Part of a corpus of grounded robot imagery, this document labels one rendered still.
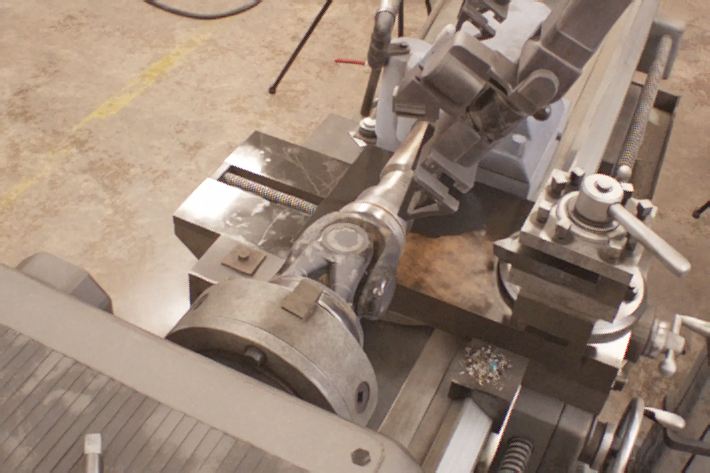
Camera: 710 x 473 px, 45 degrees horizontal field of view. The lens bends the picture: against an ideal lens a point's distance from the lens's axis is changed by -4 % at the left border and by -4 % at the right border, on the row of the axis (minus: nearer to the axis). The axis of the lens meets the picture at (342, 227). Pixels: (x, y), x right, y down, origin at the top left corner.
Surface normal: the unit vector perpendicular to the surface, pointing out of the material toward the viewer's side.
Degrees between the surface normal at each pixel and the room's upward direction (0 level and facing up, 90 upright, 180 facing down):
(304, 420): 0
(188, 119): 0
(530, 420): 90
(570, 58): 91
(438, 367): 0
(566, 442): 90
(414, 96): 90
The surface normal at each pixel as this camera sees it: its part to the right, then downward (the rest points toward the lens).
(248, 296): -0.16, -0.81
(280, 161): 0.09, -0.75
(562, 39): -0.28, 0.60
